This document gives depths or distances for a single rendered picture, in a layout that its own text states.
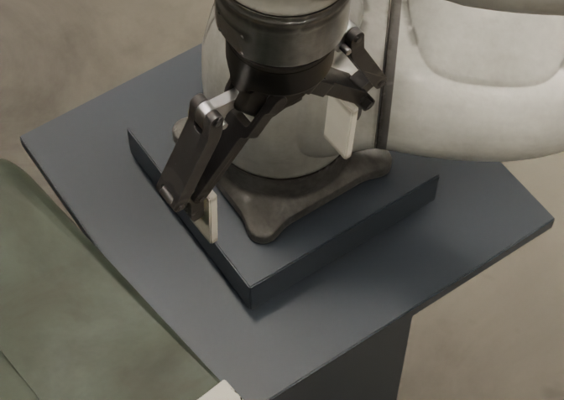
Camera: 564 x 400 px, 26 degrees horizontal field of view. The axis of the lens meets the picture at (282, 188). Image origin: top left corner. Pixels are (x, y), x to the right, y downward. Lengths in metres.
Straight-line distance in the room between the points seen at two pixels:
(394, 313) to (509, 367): 0.85
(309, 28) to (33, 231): 0.21
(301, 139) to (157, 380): 0.52
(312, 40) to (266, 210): 0.53
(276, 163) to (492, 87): 0.24
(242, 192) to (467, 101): 0.28
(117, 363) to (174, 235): 0.64
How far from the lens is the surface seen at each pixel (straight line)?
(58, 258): 0.76
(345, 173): 1.31
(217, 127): 0.84
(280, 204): 1.28
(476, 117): 1.15
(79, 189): 1.40
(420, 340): 2.14
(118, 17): 2.56
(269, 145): 1.20
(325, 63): 0.82
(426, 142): 1.18
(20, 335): 0.74
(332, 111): 0.99
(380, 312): 1.30
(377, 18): 1.16
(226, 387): 0.71
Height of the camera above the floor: 1.90
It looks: 56 degrees down
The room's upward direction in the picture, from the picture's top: straight up
